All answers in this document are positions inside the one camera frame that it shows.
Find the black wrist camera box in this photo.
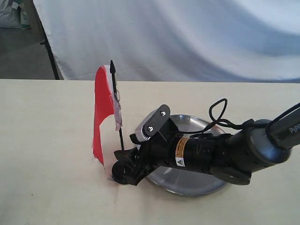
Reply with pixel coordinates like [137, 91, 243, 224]
[129, 104, 179, 145]

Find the round black flag base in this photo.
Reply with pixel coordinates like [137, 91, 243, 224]
[112, 161, 136, 185]

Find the round steel plate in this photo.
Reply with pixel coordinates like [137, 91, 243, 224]
[147, 114, 227, 196]

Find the black backdrop stand pole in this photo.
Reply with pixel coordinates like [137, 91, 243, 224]
[37, 13, 60, 80]

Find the white backdrop cloth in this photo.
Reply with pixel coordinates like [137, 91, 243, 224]
[34, 0, 300, 83]

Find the red white flag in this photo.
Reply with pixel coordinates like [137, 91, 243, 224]
[92, 60, 124, 165]

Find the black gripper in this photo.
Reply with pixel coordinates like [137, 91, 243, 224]
[114, 132, 231, 186]

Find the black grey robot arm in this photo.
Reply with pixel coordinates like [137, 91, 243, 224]
[112, 104, 300, 185]

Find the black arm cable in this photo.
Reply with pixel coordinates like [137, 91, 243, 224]
[189, 98, 300, 146]

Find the white sack in background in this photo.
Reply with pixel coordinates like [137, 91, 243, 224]
[0, 0, 31, 29]

